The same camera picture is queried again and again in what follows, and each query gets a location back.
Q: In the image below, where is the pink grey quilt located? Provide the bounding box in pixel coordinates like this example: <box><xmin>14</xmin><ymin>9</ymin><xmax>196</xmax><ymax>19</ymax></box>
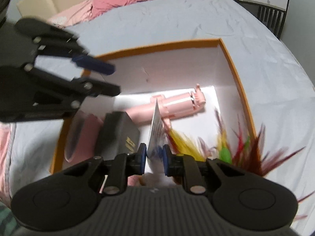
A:
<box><xmin>1</xmin><ymin>123</ymin><xmax>16</xmax><ymax>206</ymax></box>

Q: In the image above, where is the crocheted white bunny doll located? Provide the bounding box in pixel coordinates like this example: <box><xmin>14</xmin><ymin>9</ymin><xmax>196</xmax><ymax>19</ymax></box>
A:
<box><xmin>128</xmin><ymin>173</ymin><xmax>176</xmax><ymax>188</ymax></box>

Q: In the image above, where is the dark grey notebook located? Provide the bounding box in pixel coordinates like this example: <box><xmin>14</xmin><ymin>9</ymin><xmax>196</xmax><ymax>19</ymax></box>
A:
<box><xmin>94</xmin><ymin>111</ymin><xmax>140</xmax><ymax>160</ymax></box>

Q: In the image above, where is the white hand cream tube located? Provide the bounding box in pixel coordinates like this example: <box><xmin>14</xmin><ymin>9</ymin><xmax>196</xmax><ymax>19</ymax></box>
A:
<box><xmin>146</xmin><ymin>99</ymin><xmax>167</xmax><ymax>174</ymax></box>

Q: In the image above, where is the orange cardboard box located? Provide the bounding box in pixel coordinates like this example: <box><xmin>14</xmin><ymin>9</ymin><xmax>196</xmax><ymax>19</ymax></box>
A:
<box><xmin>48</xmin><ymin>38</ymin><xmax>258</xmax><ymax>175</ymax></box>

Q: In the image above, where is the red feather cat toy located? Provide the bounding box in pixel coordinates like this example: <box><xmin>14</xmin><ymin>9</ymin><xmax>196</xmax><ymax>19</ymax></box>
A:
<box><xmin>164</xmin><ymin>108</ymin><xmax>315</xmax><ymax>222</ymax></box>

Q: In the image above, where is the white right nightstand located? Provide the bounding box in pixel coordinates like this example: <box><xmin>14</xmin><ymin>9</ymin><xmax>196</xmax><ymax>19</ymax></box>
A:
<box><xmin>216</xmin><ymin>0</ymin><xmax>291</xmax><ymax>40</ymax></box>

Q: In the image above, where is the pink selfie stick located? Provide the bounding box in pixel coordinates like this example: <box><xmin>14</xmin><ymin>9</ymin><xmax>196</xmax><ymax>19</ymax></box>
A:
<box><xmin>125</xmin><ymin>84</ymin><xmax>206</xmax><ymax>124</ymax></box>

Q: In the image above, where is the teal striped fleece blanket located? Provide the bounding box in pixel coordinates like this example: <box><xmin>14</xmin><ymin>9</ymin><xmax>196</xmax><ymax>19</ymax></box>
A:
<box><xmin>0</xmin><ymin>202</ymin><xmax>20</xmax><ymax>236</ymax></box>

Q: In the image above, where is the pink fluffy pouch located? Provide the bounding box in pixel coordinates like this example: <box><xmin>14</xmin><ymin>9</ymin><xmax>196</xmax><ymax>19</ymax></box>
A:
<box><xmin>64</xmin><ymin>110</ymin><xmax>103</xmax><ymax>165</ymax></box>

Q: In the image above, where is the light pink pillow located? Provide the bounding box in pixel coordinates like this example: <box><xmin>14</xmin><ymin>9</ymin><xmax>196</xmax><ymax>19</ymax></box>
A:
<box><xmin>47</xmin><ymin>0</ymin><xmax>93</xmax><ymax>28</ymax></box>

